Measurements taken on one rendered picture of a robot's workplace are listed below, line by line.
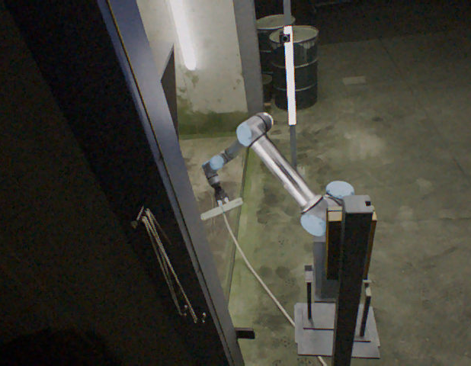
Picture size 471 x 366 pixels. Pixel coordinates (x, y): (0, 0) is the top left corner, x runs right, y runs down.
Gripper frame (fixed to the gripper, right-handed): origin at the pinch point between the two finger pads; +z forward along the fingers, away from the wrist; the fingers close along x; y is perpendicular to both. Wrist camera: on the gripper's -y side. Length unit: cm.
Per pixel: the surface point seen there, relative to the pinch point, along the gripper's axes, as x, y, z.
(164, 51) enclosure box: 11, -73, -85
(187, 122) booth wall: -21, 152, -127
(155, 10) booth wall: -19, 59, -210
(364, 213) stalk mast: 0, -170, 26
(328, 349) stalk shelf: 0, -100, 75
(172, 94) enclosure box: 10, -38, -76
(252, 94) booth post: -93, 104, -115
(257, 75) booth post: -99, 86, -127
